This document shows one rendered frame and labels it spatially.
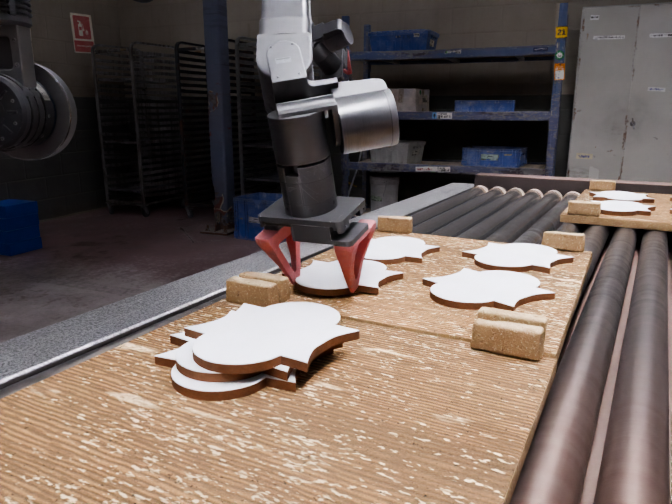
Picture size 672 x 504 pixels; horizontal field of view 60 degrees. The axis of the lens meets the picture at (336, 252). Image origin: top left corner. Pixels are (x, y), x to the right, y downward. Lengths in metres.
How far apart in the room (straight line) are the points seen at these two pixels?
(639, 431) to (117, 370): 0.40
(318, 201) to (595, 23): 4.69
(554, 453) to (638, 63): 4.85
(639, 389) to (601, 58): 4.71
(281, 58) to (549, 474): 0.44
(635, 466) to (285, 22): 0.52
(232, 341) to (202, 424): 0.09
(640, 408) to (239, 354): 0.31
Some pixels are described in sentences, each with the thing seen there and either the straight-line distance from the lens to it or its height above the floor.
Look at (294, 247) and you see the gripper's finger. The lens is 0.68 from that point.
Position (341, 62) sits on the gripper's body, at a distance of 1.64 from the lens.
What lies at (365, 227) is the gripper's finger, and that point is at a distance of 0.61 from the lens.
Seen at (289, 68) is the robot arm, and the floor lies 1.18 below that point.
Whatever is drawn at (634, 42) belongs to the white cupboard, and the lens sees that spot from 5.19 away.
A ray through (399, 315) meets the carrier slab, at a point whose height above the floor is 0.94.
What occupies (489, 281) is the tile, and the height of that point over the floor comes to 0.94.
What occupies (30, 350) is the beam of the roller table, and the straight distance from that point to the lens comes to 0.63.
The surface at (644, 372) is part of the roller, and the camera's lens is 0.57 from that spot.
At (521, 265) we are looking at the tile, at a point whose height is 0.94.
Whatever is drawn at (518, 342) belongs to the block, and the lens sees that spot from 0.51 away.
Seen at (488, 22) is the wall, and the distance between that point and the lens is 5.80.
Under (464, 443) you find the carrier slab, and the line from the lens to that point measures 0.39.
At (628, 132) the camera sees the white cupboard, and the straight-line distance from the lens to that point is 5.18.
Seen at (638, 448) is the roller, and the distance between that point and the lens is 0.46.
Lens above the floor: 1.14
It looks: 14 degrees down
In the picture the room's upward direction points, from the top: straight up
